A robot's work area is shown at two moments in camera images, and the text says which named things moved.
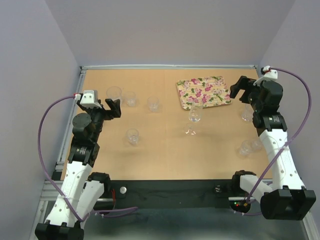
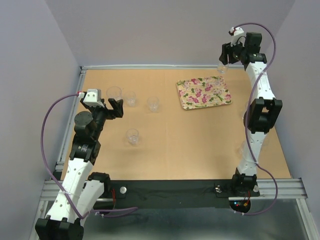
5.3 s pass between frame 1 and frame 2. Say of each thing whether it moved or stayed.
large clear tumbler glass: stayed
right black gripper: moved
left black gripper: stayed
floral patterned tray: stayed
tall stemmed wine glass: moved
